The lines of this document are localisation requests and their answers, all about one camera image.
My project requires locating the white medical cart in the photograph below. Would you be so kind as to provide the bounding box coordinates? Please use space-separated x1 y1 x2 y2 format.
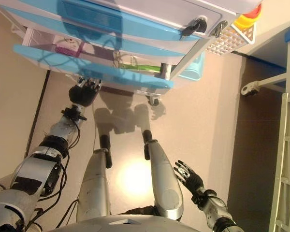
0 0 263 105

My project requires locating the yellow container red lid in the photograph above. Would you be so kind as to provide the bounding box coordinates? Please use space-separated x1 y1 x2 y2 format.
233 3 263 29

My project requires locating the black cart key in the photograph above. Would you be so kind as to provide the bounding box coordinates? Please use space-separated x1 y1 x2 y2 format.
180 16 207 40

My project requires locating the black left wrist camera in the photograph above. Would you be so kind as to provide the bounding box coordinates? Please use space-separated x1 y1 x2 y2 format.
60 107 87 122

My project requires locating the metal cart latch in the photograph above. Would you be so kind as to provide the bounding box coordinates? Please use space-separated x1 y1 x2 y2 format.
211 20 229 38

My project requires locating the grey robot torso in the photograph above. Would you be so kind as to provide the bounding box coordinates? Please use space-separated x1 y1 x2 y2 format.
48 214 201 232

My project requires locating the white bed side rail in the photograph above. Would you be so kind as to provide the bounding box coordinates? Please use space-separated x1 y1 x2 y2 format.
268 93 290 232

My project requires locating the white pink medicine box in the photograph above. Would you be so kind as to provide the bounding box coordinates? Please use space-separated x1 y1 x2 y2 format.
54 36 84 58

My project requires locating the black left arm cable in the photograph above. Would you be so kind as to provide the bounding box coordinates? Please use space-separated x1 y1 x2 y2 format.
24 116 81 232

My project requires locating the white hospital bed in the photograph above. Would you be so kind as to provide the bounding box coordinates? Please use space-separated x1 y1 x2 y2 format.
240 23 290 98

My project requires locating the cart caster wheel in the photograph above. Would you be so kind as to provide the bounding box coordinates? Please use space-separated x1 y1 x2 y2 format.
146 94 160 106

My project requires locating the light blue waste bin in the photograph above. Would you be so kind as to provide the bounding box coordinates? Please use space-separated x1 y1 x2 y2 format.
177 52 206 83

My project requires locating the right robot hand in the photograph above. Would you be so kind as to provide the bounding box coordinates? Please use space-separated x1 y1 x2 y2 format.
173 159 205 194

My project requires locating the white lattice basket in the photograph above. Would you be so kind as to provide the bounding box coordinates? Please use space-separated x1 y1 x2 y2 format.
205 15 257 55

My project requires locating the silver right robot leg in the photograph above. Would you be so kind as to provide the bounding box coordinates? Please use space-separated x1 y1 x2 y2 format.
141 130 184 222

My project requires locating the blue-fronted cart drawer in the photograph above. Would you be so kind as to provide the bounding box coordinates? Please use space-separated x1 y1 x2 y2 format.
13 26 174 91

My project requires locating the white green medicine box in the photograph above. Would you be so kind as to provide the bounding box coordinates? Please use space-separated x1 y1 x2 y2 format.
118 62 163 74

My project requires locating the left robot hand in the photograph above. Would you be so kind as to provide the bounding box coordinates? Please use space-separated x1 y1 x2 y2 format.
69 77 102 107

